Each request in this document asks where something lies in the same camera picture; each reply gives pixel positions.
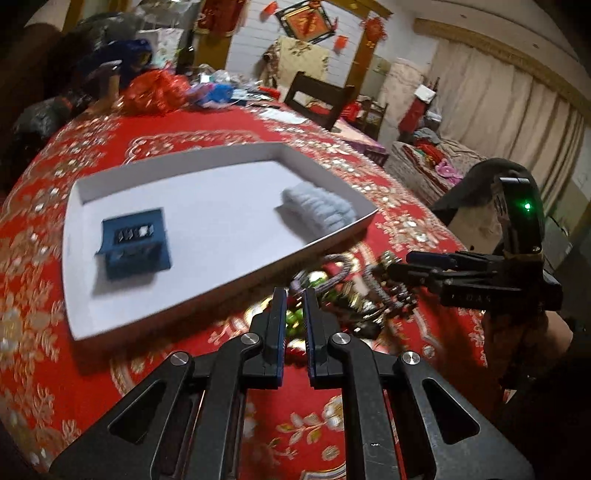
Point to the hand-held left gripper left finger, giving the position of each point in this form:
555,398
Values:
278,323

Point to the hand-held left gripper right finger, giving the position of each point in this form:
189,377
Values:
310,323

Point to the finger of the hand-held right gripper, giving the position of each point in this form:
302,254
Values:
429,258
406,273

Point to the white cardboard box tray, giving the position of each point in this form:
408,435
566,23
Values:
207,207

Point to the person's right forearm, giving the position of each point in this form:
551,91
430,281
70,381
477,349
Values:
535,350

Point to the tan chair back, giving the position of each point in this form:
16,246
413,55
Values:
480,226

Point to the dark grey jacket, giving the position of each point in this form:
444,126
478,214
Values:
480,180

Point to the cluttered sofa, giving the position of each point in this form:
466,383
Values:
429,166

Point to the light blue scrunchie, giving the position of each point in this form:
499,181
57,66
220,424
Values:
318,210

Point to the beige curtain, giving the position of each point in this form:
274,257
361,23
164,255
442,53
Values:
508,101

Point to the purple tablecloth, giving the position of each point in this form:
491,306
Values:
360,143

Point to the small dark wooden chair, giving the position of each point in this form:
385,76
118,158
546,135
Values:
374,115

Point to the blue hair claw clip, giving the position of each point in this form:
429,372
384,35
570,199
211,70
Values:
134,249

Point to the white paper sheet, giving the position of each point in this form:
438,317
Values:
288,117

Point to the blue white plastic package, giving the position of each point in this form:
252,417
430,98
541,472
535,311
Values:
212,92

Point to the beige floral draped cloth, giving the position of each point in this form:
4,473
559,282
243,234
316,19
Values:
295,55

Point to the red floral tablecloth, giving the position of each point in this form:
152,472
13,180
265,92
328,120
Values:
46,230

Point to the red plastic bag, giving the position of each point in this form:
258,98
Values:
157,92

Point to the glass jar tan contents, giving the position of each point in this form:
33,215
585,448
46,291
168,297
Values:
112,81

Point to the white paper gift bag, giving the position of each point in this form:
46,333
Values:
161,46

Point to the blue plastic bag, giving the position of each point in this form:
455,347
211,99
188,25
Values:
131,53

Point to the small black plastic bag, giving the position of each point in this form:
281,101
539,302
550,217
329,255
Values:
41,120

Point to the red hanging garment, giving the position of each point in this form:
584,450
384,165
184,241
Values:
217,16

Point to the large black plastic bag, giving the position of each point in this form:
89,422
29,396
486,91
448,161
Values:
106,27

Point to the red knot wall hanging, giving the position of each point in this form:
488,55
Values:
371,30

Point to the framed red wall decoration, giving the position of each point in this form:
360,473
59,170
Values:
307,21

